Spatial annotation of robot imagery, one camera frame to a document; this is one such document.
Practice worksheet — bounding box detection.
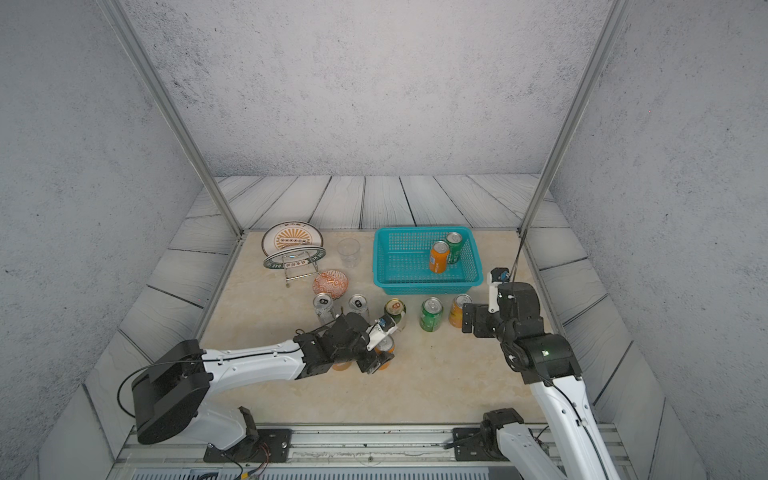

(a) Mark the orange Schweppes can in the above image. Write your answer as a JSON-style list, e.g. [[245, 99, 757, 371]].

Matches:
[[449, 294, 472, 329]]

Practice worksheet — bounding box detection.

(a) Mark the silver white drink can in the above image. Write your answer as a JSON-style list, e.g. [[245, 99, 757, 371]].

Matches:
[[313, 292, 336, 325]]

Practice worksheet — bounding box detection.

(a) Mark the green soda can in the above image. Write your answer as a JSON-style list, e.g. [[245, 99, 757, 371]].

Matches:
[[419, 297, 443, 332]]

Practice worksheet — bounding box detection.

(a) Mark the orange Fanta can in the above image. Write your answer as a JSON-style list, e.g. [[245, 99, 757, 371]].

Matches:
[[375, 336, 395, 371]]

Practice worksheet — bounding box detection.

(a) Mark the green white gold-top can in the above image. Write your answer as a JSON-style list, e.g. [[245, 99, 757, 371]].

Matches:
[[384, 298, 407, 331]]

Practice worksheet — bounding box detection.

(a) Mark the orange can silver top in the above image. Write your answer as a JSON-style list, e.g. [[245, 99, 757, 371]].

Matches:
[[429, 240, 450, 274]]

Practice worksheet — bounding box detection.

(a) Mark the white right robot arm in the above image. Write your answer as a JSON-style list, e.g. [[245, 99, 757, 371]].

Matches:
[[444, 279, 619, 479]]

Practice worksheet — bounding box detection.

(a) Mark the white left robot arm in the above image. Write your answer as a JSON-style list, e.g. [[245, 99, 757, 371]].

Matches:
[[125, 313, 398, 463]]

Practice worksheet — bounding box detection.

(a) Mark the teal plastic basket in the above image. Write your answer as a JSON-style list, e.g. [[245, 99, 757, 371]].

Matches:
[[372, 226, 485, 296]]

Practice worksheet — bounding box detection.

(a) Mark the red patterned bowl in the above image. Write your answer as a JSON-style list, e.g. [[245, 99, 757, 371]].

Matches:
[[312, 269, 349, 300]]

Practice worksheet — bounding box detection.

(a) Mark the clear plastic cup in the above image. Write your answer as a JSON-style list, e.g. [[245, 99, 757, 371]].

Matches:
[[337, 237, 361, 269]]

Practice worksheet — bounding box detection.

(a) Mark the green rimmed white plate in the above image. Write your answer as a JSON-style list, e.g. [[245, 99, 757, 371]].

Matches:
[[263, 245, 326, 270]]

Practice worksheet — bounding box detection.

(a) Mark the orange sunburst plate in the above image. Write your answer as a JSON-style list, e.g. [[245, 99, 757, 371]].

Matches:
[[261, 221, 324, 256]]

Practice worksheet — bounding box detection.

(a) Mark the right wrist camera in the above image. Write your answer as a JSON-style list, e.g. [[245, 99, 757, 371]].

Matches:
[[488, 267, 510, 314]]

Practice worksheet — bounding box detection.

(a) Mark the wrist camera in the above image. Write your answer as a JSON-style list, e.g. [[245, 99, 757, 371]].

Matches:
[[488, 267, 510, 314], [366, 314, 398, 351]]

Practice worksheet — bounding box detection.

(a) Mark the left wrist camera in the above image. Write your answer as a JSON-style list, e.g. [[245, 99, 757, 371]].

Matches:
[[366, 314, 398, 351]]

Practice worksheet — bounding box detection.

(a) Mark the metal wire plate stand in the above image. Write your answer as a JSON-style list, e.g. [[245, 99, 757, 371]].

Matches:
[[282, 254, 319, 285]]

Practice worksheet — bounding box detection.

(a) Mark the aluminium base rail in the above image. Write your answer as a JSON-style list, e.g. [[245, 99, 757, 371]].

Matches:
[[107, 422, 637, 480]]

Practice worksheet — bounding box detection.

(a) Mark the right aluminium frame post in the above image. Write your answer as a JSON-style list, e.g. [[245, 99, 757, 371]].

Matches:
[[519, 0, 630, 243]]

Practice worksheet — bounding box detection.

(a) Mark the aluminium frame post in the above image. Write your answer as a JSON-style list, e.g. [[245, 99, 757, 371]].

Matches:
[[519, 0, 630, 243], [97, 0, 244, 239]]

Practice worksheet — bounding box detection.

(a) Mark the left aluminium frame post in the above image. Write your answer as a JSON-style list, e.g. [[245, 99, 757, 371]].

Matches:
[[97, 0, 244, 239]]

